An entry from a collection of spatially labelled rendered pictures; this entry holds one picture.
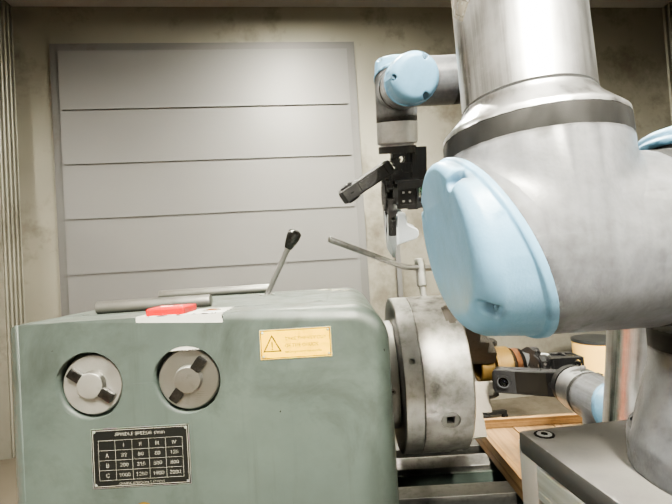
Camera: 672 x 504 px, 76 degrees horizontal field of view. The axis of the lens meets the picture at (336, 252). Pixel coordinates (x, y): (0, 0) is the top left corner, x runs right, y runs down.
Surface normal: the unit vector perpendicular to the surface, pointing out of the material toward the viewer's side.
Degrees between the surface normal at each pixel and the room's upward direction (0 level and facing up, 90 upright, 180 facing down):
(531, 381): 92
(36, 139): 90
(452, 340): 58
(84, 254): 90
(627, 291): 121
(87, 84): 90
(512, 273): 105
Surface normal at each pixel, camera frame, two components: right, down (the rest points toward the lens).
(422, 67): 0.04, 0.22
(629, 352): -0.78, -0.01
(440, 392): 0.00, -0.04
